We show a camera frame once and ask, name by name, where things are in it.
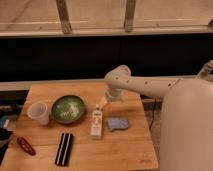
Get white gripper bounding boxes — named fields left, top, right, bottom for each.
left=96, top=88, right=122, bottom=109

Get white bottle with label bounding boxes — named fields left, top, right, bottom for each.
left=90, top=106, right=103, bottom=139

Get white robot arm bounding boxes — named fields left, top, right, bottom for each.
left=101, top=61, right=213, bottom=171

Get blue sponge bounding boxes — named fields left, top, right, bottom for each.
left=108, top=118, right=129, bottom=132

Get green ceramic bowl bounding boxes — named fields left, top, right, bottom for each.
left=51, top=95, right=85, bottom=124

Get wooden table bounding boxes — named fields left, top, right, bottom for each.
left=0, top=82, right=158, bottom=171

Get translucent plastic cup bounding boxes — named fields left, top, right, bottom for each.
left=27, top=101, right=49, bottom=125

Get black striped rectangular case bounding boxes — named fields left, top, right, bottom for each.
left=55, top=133, right=73, bottom=166

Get dark objects at left edge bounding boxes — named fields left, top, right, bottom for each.
left=0, top=105, right=19, bottom=164

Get black cable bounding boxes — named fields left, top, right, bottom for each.
left=148, top=97, right=158, bottom=131

